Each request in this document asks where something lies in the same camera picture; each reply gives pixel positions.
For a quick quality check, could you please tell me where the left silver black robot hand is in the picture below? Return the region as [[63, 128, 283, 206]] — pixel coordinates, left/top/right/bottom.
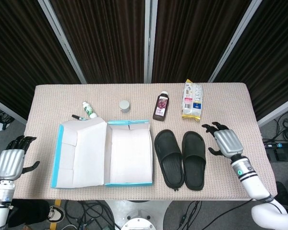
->
[[0, 135, 41, 181]]

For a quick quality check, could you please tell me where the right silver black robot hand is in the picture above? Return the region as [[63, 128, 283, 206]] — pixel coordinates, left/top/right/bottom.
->
[[201, 121, 244, 159]]

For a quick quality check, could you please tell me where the black rubber slipper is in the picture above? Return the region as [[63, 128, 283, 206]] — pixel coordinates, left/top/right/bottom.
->
[[154, 129, 184, 192], [181, 130, 206, 192]]

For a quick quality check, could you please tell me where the beige textured table cover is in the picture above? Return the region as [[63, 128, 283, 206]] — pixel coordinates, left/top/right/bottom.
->
[[8, 82, 278, 201]]

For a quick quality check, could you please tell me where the light blue shoe box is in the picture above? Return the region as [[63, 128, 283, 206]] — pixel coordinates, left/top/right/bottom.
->
[[50, 117, 154, 189]]

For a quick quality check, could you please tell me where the black trouser leg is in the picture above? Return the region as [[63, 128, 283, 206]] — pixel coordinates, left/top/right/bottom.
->
[[8, 200, 50, 228]]

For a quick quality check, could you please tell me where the white yellow snack packet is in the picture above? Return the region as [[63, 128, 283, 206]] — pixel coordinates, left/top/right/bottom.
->
[[181, 79, 204, 120]]

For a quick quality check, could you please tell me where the white black sneaker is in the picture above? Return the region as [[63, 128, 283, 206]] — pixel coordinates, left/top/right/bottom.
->
[[47, 205, 65, 223]]

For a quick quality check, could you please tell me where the dark grape juice bottle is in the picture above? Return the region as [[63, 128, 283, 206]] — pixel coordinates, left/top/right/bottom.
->
[[152, 91, 170, 122]]

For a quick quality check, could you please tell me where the green white tube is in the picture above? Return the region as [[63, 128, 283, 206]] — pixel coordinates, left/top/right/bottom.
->
[[82, 101, 98, 119]]

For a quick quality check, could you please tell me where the dark ribbed partition panel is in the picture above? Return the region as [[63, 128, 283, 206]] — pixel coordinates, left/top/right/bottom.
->
[[151, 0, 252, 84], [49, 0, 146, 84], [0, 0, 81, 120], [213, 0, 288, 120]]

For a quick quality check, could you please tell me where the small grey cup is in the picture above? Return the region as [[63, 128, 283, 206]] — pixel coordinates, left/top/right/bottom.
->
[[119, 100, 131, 114]]

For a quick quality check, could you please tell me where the grey metal partition post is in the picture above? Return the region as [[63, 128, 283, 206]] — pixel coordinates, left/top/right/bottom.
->
[[144, 0, 158, 83], [208, 0, 264, 83], [0, 95, 27, 126], [256, 94, 288, 127], [37, 0, 87, 84]]

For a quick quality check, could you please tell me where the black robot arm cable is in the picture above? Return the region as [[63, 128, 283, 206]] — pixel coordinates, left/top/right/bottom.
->
[[201, 197, 256, 218]]

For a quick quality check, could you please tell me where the white pedestal base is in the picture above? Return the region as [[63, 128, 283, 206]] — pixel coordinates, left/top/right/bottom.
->
[[105, 200, 173, 230]]

